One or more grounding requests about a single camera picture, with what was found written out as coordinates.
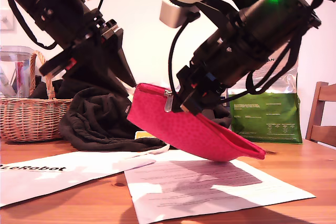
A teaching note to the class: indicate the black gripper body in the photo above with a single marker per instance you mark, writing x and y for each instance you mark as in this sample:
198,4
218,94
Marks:
76,30
225,58

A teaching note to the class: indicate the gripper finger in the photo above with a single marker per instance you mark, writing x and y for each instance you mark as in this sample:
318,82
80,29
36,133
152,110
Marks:
177,102
123,56
94,69

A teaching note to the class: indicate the pink zip pouch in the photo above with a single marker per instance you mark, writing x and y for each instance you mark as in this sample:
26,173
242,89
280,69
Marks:
183,134

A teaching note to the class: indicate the silver green Canagan bag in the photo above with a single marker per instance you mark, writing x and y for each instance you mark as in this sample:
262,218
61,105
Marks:
265,113

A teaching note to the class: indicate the orange LeRobot sticker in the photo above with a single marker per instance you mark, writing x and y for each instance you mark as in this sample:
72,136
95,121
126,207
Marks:
141,134

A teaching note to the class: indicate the dark brown grey-lined hoodie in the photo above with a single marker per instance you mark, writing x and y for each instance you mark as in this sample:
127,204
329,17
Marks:
99,119

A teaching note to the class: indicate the clear plastic container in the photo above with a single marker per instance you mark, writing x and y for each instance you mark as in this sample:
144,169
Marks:
15,61

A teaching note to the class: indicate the printed white paper sheet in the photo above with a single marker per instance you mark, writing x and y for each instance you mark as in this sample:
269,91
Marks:
210,190

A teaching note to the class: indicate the wooden chair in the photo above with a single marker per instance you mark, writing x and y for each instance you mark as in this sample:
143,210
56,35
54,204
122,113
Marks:
319,113

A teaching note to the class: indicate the white LeRobot envelope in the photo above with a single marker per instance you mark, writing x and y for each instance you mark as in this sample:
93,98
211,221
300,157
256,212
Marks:
52,179

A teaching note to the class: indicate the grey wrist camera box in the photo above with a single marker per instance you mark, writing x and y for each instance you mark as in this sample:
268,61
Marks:
170,14

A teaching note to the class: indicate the white wall switch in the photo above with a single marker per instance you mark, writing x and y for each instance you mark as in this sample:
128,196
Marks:
6,20

